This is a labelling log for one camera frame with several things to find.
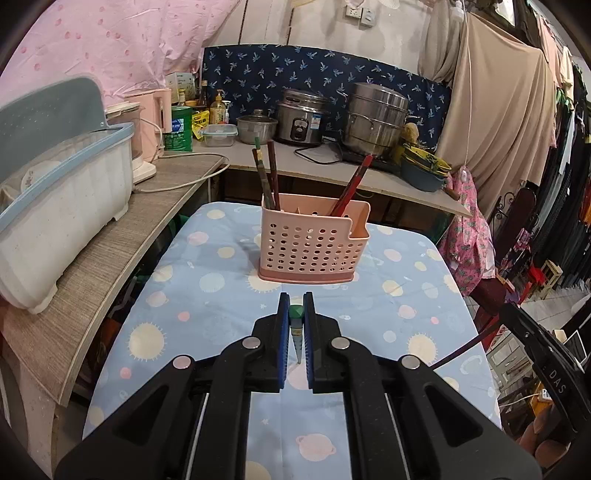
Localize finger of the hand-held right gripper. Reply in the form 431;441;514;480
497;301;591;416

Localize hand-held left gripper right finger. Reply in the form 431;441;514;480
301;292;543;480

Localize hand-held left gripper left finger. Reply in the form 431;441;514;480
54;292;291;480

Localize green chopstick gold band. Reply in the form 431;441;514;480
288;305;305;365

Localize brown chopstick gold band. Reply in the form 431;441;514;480
431;323;503;370

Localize pink perforated utensil basket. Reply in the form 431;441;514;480
257;194;371;284

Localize dark red chopstick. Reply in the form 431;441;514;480
329;166;365;217

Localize long brown chopstick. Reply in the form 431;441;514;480
267;141;281;210

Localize bright red chopstick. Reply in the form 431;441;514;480
335;154;375;217

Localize dark brown chopstick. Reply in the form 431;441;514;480
251;148;266;204

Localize person's right hand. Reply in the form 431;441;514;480
517;413;571;462

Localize pink floral cloth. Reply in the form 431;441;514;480
438;165;498;297

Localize hanging dark clothes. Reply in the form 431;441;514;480
519;41;591;301

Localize black cooktop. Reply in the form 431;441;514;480
341;147;403;175

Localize grey wooden counter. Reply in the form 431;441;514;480
0;152;232;407

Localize stack of blue bowls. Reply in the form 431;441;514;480
398;137;454;193

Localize small steel pot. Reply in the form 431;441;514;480
236;109;279;146

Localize clear food container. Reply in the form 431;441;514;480
202;124;239;148

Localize steel rice cooker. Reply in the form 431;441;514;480
276;89;330;148

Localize yellow packet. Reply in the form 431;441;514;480
191;110;211;142

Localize steel steamer pot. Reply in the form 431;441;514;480
341;82;411;158

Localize green canister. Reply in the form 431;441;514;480
164;105;195;153

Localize yellow soap bottle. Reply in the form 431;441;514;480
209;89;230;125

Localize beige curtain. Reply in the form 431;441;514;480
418;9;560;219

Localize white food steamer appliance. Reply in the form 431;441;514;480
105;102;158;186

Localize pink electric kettle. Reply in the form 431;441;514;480
124;89;170;160

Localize white dish rack blue lid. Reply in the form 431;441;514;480
0;76;136;315

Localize navy printed cloth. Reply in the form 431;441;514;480
202;44;453;153

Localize white cardboard box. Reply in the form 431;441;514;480
165;71;197;106

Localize pink dotted sheet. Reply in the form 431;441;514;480
7;0;243;114

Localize black power cable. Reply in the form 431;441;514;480
294;137;346;165

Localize white power cable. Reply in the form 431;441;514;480
133;151;232;195

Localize white pull cord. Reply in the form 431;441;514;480
461;9;475;178

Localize white wall sockets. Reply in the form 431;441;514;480
344;4;378;27

